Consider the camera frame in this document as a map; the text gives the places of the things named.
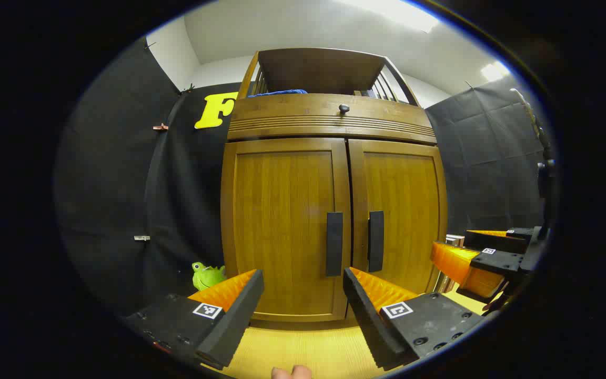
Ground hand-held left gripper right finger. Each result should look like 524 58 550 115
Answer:
343 267 485 372

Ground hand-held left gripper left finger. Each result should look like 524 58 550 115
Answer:
124 270 265 371

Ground black door handle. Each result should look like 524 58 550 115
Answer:
368 211 385 273
326 212 344 277

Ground wooden shoe cabinet door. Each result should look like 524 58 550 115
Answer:
348 139 448 295
223 138 352 322

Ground wooden double-door shoe cabinet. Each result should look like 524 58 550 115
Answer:
220 47 448 323

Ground wooden cabinet drawer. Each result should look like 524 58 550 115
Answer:
228 93 437 145

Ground green frog toy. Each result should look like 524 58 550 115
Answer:
191 262 227 292

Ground small ceiling light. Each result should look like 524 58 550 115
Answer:
481 61 511 82

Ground black backdrop cloth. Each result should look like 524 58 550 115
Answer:
53 37 556 316

